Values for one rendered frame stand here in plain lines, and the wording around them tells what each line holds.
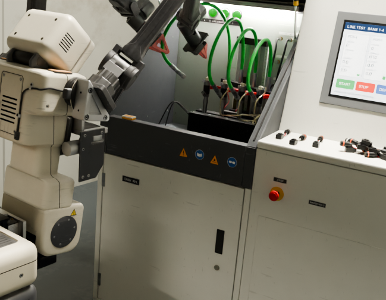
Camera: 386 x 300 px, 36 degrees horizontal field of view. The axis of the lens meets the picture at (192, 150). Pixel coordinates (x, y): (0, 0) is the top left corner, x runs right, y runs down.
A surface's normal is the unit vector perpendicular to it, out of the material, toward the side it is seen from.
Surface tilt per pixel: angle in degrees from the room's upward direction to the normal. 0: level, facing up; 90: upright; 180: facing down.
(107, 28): 90
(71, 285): 0
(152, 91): 90
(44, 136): 90
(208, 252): 90
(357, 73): 76
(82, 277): 0
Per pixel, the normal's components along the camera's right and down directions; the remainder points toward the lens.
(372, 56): -0.44, -0.03
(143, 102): 0.87, 0.20
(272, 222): -0.48, 0.21
